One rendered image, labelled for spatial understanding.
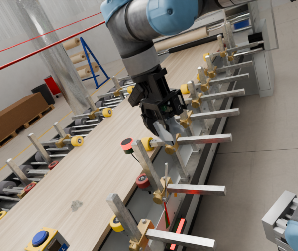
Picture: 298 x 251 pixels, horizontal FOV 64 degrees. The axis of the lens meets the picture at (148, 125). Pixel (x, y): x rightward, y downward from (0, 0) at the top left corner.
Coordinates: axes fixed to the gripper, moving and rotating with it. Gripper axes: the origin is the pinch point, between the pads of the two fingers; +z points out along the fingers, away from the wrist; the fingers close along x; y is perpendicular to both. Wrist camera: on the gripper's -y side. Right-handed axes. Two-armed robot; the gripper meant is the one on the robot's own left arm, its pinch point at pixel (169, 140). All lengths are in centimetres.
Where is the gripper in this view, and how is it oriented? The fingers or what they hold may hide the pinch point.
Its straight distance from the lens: 63.7
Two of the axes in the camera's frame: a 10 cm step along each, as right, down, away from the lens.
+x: 7.5, -5.4, 3.9
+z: 3.7, 8.3, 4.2
